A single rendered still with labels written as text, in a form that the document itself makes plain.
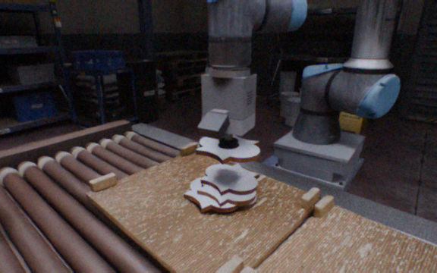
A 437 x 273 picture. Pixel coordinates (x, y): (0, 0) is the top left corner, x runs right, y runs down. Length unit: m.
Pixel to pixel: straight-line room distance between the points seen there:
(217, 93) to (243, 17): 0.13
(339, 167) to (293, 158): 0.13
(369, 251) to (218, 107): 0.36
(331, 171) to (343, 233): 0.29
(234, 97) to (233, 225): 0.24
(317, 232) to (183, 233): 0.25
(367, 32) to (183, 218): 0.60
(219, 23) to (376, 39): 0.42
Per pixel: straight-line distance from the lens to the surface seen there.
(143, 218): 0.59
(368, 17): 0.78
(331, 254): 0.53
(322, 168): 0.84
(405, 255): 0.58
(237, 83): 0.48
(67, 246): 0.61
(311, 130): 0.88
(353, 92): 0.78
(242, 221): 0.56
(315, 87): 0.85
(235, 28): 0.48
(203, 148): 0.54
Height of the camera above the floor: 1.28
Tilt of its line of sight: 21 degrees down
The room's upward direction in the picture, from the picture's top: straight up
